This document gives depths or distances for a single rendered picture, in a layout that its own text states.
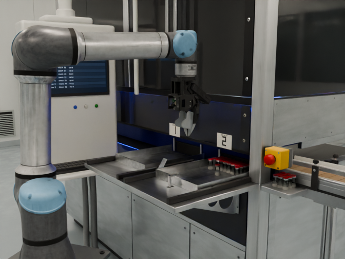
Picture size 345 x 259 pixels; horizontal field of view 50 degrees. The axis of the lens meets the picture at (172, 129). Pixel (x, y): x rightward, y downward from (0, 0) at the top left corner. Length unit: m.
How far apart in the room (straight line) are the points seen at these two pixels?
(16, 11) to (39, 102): 5.65
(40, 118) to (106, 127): 1.06
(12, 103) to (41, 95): 5.56
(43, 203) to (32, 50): 0.38
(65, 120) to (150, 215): 0.70
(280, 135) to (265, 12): 0.47
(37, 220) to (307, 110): 1.13
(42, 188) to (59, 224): 0.10
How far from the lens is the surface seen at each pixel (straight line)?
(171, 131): 1.82
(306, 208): 1.78
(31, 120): 1.11
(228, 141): 1.54
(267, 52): 1.40
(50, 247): 1.05
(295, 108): 1.57
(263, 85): 1.40
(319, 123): 1.73
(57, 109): 2.03
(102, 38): 1.01
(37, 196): 1.00
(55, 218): 1.02
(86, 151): 2.12
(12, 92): 6.65
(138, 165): 1.62
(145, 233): 2.22
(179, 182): 1.40
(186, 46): 1.09
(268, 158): 1.37
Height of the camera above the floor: 1.33
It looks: 10 degrees down
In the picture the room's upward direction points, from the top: straight up
